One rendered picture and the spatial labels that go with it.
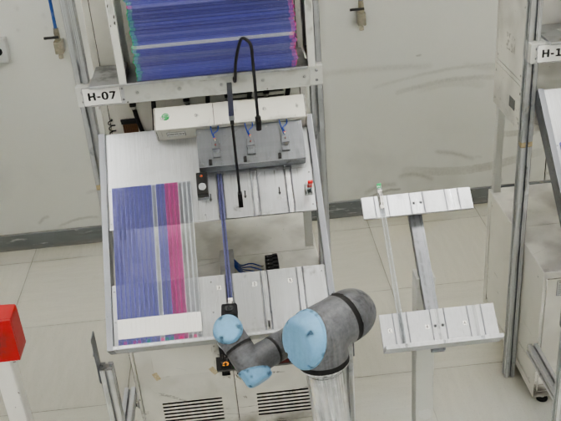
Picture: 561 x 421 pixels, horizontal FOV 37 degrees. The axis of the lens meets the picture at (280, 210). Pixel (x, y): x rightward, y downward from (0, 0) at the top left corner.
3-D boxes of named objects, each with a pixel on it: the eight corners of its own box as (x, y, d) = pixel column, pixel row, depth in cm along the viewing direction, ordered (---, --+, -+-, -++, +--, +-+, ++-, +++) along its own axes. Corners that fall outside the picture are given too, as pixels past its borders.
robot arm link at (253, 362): (288, 363, 213) (265, 328, 216) (253, 383, 207) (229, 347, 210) (278, 374, 220) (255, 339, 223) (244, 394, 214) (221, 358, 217)
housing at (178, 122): (305, 134, 280) (307, 115, 266) (160, 148, 278) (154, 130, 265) (303, 112, 282) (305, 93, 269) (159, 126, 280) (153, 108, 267)
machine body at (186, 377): (335, 432, 313) (327, 296, 284) (149, 453, 311) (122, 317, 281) (315, 329, 370) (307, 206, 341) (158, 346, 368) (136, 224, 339)
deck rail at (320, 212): (338, 330, 257) (339, 327, 251) (331, 331, 257) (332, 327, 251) (310, 121, 280) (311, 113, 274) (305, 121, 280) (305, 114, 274)
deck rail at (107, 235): (117, 354, 255) (113, 351, 249) (110, 354, 255) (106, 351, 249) (108, 141, 278) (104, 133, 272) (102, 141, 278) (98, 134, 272)
